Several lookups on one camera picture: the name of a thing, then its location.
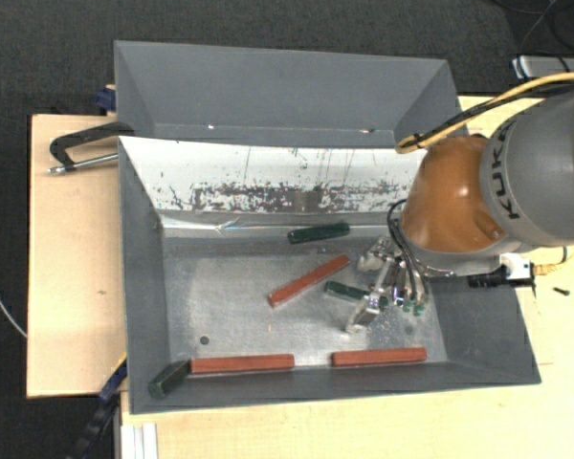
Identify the red-brown flat block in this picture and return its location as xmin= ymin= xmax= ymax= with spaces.
xmin=330 ymin=346 xmax=429 ymax=368
xmin=188 ymin=353 xmax=297 ymax=375
xmin=267 ymin=253 xmax=351 ymax=309

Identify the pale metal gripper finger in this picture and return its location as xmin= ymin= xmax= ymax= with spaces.
xmin=345 ymin=292 xmax=388 ymax=335

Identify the black cylinder on white bracket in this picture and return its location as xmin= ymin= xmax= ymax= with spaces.
xmin=467 ymin=251 xmax=540 ymax=298

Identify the pale wood flat board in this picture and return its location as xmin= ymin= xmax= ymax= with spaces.
xmin=26 ymin=112 xmax=128 ymax=399

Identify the dark green flat block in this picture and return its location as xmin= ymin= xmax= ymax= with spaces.
xmin=287 ymin=222 xmax=351 ymax=246
xmin=323 ymin=280 xmax=380 ymax=302
xmin=147 ymin=360 xmax=191 ymax=399

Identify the grey metal bin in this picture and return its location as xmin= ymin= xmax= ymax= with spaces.
xmin=113 ymin=39 xmax=542 ymax=415

